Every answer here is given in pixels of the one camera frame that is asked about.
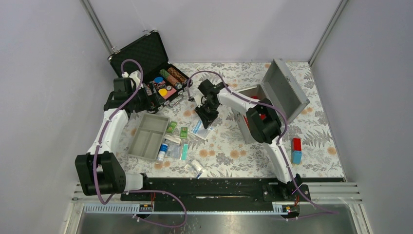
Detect blue white gauze packet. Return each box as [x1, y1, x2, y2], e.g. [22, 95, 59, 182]
[189, 120, 214, 140]

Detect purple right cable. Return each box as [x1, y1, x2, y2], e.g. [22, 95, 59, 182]
[186, 70, 339, 221]

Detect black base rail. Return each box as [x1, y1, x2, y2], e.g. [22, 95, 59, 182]
[120, 174, 312, 213]

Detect black poker chip case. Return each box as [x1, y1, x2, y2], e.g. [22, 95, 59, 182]
[108, 30, 193, 107]

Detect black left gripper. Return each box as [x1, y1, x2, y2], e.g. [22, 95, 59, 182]
[129, 81, 165, 113]

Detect clear syringe packet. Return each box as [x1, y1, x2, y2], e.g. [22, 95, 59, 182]
[184, 164, 206, 179]

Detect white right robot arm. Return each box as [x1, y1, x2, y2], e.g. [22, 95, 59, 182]
[195, 80, 301, 201]

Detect grey plastic tray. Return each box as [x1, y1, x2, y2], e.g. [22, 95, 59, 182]
[128, 113, 170, 161]

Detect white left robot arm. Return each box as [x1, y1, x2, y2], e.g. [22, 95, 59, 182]
[75, 78, 156, 200]

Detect floral table mat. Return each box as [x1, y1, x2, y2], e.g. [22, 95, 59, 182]
[116, 62, 345, 178]

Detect green sachet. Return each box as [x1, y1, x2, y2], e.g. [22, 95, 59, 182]
[166, 121, 178, 134]
[179, 127, 188, 139]

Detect green sachet upper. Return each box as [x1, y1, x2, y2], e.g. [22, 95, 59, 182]
[166, 121, 178, 134]

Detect red blue box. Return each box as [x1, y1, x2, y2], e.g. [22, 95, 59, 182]
[291, 138, 302, 165]

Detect white bandage roll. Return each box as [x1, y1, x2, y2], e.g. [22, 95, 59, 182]
[190, 159, 204, 173]

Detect green sachet lower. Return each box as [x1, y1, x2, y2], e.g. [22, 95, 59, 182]
[179, 127, 188, 139]

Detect white blue-label bottle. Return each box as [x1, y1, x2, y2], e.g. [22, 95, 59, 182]
[156, 143, 168, 162]

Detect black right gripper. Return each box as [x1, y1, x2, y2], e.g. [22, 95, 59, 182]
[195, 101, 219, 130]

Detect teal strip packet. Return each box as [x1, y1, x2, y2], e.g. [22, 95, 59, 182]
[181, 143, 188, 160]

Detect grey metal box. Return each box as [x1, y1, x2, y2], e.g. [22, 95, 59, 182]
[231, 58, 311, 144]

